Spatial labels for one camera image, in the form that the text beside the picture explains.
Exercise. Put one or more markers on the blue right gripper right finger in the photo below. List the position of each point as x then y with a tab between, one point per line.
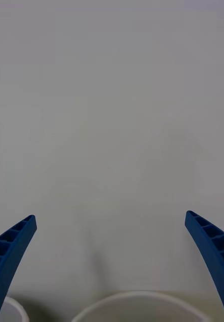
215	249

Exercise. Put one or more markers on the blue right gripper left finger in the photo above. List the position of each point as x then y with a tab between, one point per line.
8	254

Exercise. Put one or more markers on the grey plastic waste bin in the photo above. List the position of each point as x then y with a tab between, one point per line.
13	310

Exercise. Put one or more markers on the yellow-green plastic waste bin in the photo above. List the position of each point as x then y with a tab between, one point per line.
142	308

